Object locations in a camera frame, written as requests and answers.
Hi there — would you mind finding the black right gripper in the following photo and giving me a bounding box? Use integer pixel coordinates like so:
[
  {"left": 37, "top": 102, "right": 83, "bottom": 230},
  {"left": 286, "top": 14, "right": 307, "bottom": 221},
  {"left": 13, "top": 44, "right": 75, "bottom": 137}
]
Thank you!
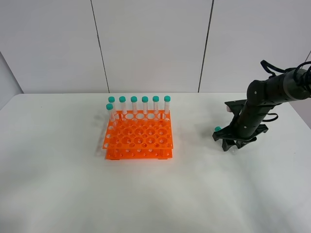
[{"left": 212, "top": 100, "right": 277, "bottom": 151}]

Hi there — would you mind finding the green-capped test tube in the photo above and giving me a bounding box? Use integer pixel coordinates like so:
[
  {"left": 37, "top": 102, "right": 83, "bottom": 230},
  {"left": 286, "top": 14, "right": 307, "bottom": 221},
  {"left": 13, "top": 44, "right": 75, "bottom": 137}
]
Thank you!
[{"left": 212, "top": 126, "right": 236, "bottom": 142}]

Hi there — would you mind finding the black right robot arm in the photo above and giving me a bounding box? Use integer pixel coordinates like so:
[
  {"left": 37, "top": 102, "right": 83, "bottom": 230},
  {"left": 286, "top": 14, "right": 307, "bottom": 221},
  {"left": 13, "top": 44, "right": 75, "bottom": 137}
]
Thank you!
[{"left": 212, "top": 68, "right": 311, "bottom": 151}]

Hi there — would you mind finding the rear row tube far right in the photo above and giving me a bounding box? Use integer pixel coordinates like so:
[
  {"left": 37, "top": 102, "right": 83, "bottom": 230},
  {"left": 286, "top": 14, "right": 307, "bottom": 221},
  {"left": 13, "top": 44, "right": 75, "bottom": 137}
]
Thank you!
[{"left": 164, "top": 96, "right": 171, "bottom": 115}]

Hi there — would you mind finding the orange plastic test tube rack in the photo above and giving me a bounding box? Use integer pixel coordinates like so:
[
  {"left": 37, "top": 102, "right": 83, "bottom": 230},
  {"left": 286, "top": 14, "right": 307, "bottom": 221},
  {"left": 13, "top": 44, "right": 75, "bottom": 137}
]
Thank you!
[{"left": 103, "top": 110, "right": 173, "bottom": 160}]

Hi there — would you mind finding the second row tube left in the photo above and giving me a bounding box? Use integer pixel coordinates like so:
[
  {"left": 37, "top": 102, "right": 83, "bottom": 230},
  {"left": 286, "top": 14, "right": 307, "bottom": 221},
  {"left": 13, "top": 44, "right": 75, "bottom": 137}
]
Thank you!
[{"left": 106, "top": 103, "right": 116, "bottom": 129}]

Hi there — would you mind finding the rear row tube far left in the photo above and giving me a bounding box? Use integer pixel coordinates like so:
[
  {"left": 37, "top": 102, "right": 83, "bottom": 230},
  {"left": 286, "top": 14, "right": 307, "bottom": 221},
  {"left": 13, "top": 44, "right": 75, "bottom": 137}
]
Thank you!
[{"left": 108, "top": 96, "right": 116, "bottom": 114}]

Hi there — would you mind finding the black right camera cable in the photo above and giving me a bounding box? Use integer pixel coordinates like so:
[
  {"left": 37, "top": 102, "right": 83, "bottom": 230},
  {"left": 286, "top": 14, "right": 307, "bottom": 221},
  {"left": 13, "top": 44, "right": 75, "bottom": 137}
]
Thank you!
[{"left": 260, "top": 60, "right": 311, "bottom": 78}]

